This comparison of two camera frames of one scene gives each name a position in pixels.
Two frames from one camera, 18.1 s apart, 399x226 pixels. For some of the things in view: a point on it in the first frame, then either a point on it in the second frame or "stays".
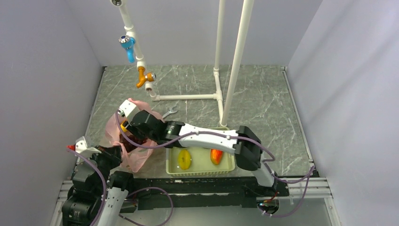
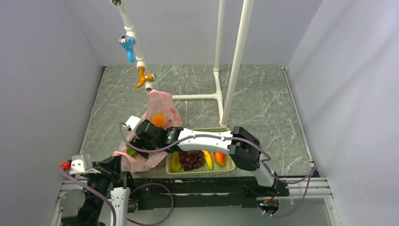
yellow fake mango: (184, 159) → (175, 165)
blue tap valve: (127, 42) stays
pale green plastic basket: (201, 164) stays
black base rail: (155, 194) stays
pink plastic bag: (131, 159) → (161, 111)
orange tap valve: (149, 76) stays
